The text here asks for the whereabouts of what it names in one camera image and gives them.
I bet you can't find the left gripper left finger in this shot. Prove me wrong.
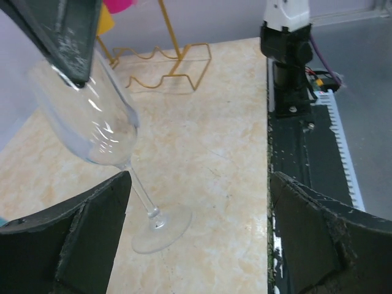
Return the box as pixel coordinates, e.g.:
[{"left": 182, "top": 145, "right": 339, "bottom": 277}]
[{"left": 1, "top": 171, "right": 132, "bottom": 293}]

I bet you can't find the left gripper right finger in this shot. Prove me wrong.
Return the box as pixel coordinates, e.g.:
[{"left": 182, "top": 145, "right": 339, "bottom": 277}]
[{"left": 270, "top": 172, "right": 391, "bottom": 293}]

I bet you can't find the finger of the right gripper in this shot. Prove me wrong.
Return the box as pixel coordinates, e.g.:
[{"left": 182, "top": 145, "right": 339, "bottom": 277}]
[{"left": 1, "top": 0, "right": 102, "bottom": 88}]

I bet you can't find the clear wine glass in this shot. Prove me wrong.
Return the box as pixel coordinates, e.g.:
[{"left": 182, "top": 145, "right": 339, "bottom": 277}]
[{"left": 27, "top": 51, "right": 192, "bottom": 254}]

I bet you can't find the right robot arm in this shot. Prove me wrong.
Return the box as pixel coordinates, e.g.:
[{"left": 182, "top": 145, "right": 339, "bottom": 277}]
[{"left": 1, "top": 1, "right": 315, "bottom": 118}]

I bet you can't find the orange wine glass back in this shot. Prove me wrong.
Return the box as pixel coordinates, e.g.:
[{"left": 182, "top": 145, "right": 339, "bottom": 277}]
[{"left": 96, "top": 3, "right": 115, "bottom": 36}]

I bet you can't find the pink plastic wine glass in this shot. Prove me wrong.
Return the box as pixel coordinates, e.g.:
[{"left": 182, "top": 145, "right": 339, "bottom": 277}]
[{"left": 103, "top": 0, "right": 138, "bottom": 14}]

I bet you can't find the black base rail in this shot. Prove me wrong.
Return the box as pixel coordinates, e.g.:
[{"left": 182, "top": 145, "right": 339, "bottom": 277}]
[{"left": 266, "top": 58, "right": 356, "bottom": 294}]

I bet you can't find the gold wire glass rack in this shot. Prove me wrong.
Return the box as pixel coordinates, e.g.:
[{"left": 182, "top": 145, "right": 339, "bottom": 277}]
[{"left": 96, "top": 0, "right": 212, "bottom": 91}]

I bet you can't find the white toothed cable duct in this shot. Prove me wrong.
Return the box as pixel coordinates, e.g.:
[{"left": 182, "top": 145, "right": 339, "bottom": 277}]
[{"left": 314, "top": 89, "right": 366, "bottom": 212}]

